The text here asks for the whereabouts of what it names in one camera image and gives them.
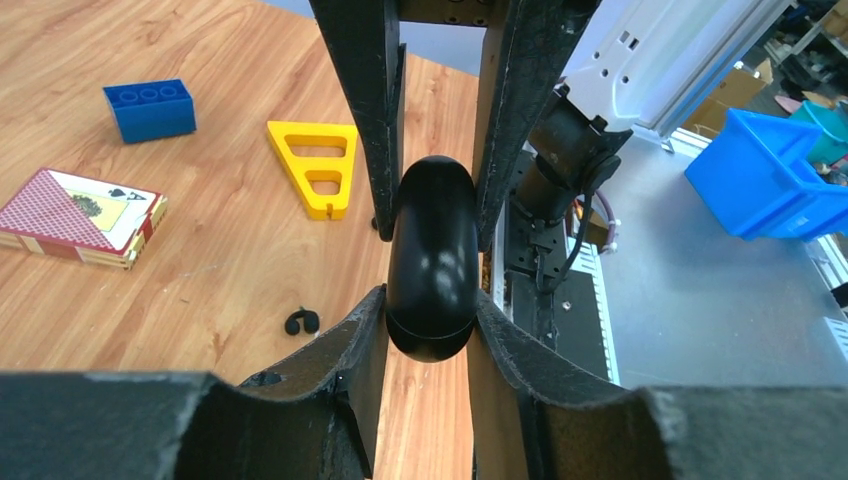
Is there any black earbud case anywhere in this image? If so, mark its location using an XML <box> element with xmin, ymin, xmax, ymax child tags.
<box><xmin>385</xmin><ymin>156</ymin><xmax>479</xmax><ymax>363</ymax></box>

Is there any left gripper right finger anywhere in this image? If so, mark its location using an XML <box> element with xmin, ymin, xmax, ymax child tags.
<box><xmin>467</xmin><ymin>294</ymin><xmax>847</xmax><ymax>479</ymax></box>

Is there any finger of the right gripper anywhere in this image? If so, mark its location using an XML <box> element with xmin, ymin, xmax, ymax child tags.
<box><xmin>310</xmin><ymin>0</ymin><xmax>406</xmax><ymax>241</ymax></box>
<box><xmin>473</xmin><ymin>0</ymin><xmax>599</xmax><ymax>252</ymax></box>

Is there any yellow triangle block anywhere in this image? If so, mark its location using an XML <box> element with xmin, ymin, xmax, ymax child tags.
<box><xmin>266</xmin><ymin>120</ymin><xmax>358</xmax><ymax>220</ymax></box>

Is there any blue plastic storage bin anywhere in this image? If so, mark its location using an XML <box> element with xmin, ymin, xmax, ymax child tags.
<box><xmin>685</xmin><ymin>109</ymin><xmax>847</xmax><ymax>241</ymax></box>

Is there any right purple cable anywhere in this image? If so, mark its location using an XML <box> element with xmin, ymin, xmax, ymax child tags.
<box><xmin>592</xmin><ymin>188</ymin><xmax>622</xmax><ymax>256</ymax></box>

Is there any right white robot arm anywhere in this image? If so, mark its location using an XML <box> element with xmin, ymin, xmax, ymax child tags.
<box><xmin>311</xmin><ymin>1</ymin><xmax>722</xmax><ymax>304</ymax></box>

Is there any cardboard box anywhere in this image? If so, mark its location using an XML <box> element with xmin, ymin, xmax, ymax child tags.
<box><xmin>682</xmin><ymin>58</ymin><xmax>773</xmax><ymax>139</ymax></box>

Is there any playing card box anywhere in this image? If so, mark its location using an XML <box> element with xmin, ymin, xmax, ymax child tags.
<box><xmin>1</xmin><ymin>168</ymin><xmax>168</xmax><ymax>270</ymax></box>

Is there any blue toy brick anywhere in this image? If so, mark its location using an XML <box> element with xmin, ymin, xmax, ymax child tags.
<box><xmin>103</xmin><ymin>78</ymin><xmax>197</xmax><ymax>144</ymax></box>

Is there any slotted cable duct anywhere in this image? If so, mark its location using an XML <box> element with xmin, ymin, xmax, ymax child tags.
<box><xmin>565</xmin><ymin>243</ymin><xmax>621</xmax><ymax>385</ymax></box>

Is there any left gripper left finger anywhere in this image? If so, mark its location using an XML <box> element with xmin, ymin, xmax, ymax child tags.
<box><xmin>1</xmin><ymin>287</ymin><xmax>387</xmax><ymax>479</ymax></box>

